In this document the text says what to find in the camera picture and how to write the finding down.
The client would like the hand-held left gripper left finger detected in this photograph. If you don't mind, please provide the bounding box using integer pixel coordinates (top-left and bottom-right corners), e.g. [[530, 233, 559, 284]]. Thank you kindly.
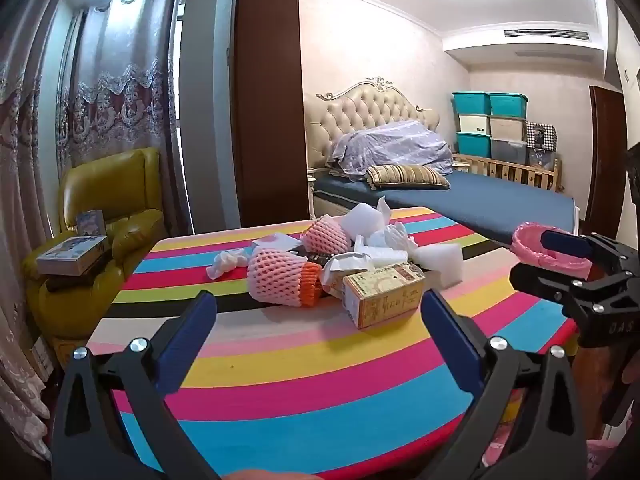
[[50, 289, 222, 480]]

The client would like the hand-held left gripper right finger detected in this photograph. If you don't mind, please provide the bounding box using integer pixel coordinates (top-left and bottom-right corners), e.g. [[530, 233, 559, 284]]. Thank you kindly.
[[420, 289, 590, 480]]

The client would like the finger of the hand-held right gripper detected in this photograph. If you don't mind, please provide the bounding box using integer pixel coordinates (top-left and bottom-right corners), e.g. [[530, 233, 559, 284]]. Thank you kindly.
[[510, 264, 640, 318], [543, 229, 640, 273]]

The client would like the pink plastic bin liner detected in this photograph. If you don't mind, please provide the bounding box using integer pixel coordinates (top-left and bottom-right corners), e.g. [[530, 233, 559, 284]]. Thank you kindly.
[[512, 222, 591, 277]]

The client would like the white foam block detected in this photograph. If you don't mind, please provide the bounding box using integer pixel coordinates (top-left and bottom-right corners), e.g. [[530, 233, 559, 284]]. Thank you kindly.
[[411, 241, 463, 289], [342, 202, 396, 241]]

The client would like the tan printed cardboard box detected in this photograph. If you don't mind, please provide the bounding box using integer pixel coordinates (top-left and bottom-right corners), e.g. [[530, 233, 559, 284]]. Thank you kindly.
[[342, 261, 426, 330]]

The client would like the white plastic bag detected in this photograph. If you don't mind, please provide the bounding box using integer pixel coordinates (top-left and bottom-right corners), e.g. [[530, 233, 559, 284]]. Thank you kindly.
[[206, 249, 251, 279], [356, 195, 417, 261]]

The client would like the pink foam fruit net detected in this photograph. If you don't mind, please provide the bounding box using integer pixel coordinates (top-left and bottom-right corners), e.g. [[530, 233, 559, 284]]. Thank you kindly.
[[301, 214, 353, 256], [246, 246, 307, 307]]

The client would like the white paper wrapper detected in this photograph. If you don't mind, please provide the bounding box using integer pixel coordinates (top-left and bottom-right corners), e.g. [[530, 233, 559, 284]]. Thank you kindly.
[[319, 251, 373, 295]]

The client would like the orange foam fruit net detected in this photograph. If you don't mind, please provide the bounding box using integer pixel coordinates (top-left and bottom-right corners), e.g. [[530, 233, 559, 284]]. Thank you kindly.
[[292, 261, 322, 309]]

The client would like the small black box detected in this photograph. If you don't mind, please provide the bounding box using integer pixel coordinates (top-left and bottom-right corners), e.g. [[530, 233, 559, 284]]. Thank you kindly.
[[289, 246, 333, 267]]

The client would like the dark printed bag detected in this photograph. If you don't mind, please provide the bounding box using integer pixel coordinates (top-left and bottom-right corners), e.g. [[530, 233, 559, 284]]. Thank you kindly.
[[527, 149, 557, 171]]

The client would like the brown wooden door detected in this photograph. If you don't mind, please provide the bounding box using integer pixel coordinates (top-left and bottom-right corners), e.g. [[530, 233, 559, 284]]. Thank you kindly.
[[587, 85, 626, 235]]

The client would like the bed with blue sheet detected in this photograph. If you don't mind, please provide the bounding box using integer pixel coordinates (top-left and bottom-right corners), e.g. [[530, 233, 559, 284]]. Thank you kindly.
[[310, 167, 581, 248]]

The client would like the grey translucent storage box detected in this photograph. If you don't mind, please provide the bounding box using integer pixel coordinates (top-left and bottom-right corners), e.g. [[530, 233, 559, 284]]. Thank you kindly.
[[491, 138, 529, 164]]

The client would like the houndstooth bag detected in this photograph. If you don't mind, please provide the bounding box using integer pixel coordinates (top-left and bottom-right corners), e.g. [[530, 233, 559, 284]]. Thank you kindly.
[[525, 121, 557, 151]]

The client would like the beige plastic storage box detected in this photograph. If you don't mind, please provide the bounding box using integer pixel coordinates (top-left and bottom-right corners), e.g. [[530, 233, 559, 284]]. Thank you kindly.
[[489, 116, 527, 141]]

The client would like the teal plastic storage box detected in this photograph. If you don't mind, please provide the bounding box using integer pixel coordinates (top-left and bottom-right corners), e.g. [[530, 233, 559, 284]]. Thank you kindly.
[[456, 132, 493, 157], [452, 91, 493, 116], [489, 92, 529, 118]]

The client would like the flat printed box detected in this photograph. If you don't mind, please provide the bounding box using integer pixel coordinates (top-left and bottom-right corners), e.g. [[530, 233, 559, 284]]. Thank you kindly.
[[36, 235, 110, 277]]

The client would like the small blue printed box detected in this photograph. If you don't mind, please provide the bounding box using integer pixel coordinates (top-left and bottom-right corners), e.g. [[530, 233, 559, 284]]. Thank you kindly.
[[75, 209, 107, 239]]

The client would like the white plastic storage box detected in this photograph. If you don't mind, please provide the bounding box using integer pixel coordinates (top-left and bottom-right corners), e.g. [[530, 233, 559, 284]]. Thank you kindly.
[[457, 114, 492, 136]]

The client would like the yellow leather armchair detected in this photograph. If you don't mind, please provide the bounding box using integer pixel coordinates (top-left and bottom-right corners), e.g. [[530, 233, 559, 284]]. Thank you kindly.
[[22, 147, 166, 356]]

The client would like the gold striped pillow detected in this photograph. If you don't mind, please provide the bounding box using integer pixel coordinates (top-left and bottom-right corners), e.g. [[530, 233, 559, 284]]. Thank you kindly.
[[365, 164, 451, 191]]

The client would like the white built-in wardrobe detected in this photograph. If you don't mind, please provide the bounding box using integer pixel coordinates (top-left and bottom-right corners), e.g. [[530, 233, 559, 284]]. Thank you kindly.
[[602, 0, 640, 153]]

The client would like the folded lavender quilt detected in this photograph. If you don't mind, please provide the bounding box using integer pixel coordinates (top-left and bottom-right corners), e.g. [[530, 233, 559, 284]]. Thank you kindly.
[[330, 120, 453, 177]]

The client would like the air conditioner vent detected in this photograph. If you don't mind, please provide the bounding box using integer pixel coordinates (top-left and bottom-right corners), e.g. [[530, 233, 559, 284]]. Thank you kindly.
[[502, 28, 591, 42]]

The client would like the dark brown wooden panel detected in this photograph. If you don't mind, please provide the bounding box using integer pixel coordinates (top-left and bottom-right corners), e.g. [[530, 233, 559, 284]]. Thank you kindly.
[[231, 0, 315, 233]]

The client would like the beige lace curtain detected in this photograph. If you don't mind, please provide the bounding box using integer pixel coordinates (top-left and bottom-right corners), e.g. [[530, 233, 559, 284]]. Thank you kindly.
[[52, 0, 188, 233], [0, 0, 68, 461]]

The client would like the cream tufted headboard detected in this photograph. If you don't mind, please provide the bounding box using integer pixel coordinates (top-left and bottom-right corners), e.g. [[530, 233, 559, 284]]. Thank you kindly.
[[304, 76, 441, 176]]

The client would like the wooden crib rail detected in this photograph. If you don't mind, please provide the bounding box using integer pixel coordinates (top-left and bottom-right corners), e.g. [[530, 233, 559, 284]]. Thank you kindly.
[[452, 152, 563, 193]]

